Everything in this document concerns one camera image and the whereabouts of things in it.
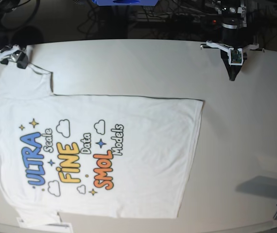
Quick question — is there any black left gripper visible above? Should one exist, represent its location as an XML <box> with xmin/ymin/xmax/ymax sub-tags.
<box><xmin>221</xmin><ymin>22</ymin><xmax>252</xmax><ymax>81</ymax></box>

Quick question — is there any white paper label sheet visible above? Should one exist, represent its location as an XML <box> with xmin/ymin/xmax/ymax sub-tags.
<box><xmin>17</xmin><ymin>217</ymin><xmax>74</xmax><ymax>233</ymax></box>

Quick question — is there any white printed T-shirt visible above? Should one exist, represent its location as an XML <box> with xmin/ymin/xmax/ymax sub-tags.
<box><xmin>0</xmin><ymin>64</ymin><xmax>203</xmax><ymax>227</ymax></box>

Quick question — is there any blue box at top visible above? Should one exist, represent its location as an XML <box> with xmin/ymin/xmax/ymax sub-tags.
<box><xmin>92</xmin><ymin>0</ymin><xmax>158</xmax><ymax>6</ymax></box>

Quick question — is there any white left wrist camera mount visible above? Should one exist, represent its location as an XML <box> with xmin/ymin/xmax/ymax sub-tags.
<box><xmin>200</xmin><ymin>41</ymin><xmax>265</xmax><ymax>66</ymax></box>

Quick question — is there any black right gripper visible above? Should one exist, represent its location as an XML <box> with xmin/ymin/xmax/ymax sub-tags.
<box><xmin>0</xmin><ymin>32</ymin><xmax>29</xmax><ymax>69</ymax></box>

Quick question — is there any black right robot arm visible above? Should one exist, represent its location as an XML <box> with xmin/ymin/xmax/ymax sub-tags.
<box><xmin>0</xmin><ymin>0</ymin><xmax>41</xmax><ymax>69</ymax></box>

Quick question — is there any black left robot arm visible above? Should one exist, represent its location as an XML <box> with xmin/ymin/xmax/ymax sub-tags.
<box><xmin>206</xmin><ymin>0</ymin><xmax>259</xmax><ymax>81</ymax></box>

